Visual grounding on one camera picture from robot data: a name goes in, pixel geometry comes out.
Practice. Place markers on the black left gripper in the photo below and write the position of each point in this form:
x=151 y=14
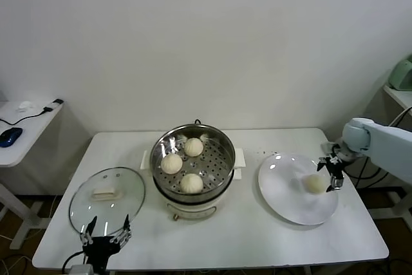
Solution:
x=101 y=249

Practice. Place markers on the round glass pot lid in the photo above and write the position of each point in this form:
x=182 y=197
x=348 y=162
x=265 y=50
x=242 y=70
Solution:
x=128 y=191

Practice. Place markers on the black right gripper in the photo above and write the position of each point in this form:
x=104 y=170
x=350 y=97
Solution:
x=336 y=166

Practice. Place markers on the mint green appliance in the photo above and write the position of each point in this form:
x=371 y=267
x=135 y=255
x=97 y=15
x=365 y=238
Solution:
x=402 y=77

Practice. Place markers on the dark crumbs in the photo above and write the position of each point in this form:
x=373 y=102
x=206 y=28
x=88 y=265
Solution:
x=267 y=152

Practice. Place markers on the white crumpled tissue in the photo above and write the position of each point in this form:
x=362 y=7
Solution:
x=26 y=106

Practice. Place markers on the white electric cooker base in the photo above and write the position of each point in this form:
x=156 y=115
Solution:
x=190 y=209

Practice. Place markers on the stainless steel steamer basket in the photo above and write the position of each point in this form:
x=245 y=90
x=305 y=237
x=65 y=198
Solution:
x=212 y=159

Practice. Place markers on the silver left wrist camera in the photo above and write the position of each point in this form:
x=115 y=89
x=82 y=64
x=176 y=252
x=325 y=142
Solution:
x=80 y=270

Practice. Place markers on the large white round plate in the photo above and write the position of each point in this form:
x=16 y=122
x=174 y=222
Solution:
x=283 y=191

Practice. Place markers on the white steamed baozi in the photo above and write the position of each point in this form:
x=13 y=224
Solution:
x=171 y=163
x=314 y=184
x=193 y=147
x=191 y=183

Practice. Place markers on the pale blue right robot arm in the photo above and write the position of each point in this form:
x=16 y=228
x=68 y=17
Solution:
x=386 y=146

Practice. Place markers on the small black device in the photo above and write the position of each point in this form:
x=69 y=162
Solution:
x=58 y=101

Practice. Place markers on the white side table with mouse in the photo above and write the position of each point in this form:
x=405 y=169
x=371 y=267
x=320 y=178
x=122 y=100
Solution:
x=32 y=133

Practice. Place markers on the blue computer mouse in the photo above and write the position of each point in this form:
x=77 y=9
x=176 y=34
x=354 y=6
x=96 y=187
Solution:
x=10 y=136

